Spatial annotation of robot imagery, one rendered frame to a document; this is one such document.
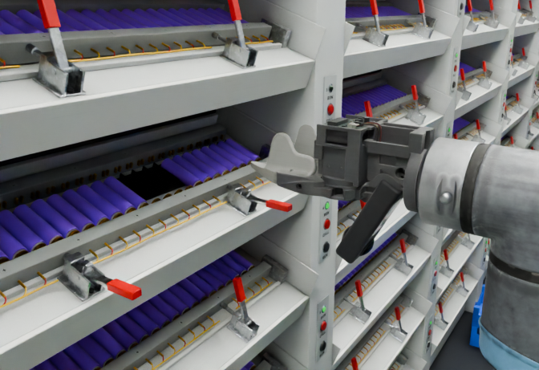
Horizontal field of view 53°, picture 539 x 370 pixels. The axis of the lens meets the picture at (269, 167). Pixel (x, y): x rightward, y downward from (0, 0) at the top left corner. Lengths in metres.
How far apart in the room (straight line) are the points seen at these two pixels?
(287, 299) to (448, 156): 0.48
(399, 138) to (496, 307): 0.19
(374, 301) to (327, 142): 0.79
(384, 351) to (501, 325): 0.98
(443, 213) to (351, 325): 0.73
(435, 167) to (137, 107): 0.30
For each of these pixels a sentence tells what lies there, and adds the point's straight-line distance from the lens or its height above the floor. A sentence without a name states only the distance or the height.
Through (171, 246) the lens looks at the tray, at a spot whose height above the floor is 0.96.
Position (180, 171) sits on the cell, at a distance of 0.77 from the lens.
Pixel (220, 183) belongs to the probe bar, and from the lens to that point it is 0.76.
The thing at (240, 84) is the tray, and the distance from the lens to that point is 0.69.
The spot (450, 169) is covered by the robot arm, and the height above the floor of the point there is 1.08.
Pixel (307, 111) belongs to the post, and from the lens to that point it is 0.86.
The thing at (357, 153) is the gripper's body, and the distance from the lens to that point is 0.57.
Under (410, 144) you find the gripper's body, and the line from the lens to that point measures 0.57.
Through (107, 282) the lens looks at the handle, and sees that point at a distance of 0.55.
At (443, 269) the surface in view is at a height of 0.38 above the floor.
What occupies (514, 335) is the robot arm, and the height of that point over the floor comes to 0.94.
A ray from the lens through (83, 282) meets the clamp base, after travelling 0.57.
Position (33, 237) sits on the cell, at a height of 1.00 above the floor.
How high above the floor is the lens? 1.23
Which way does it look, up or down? 17 degrees down
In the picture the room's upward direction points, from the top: straight up
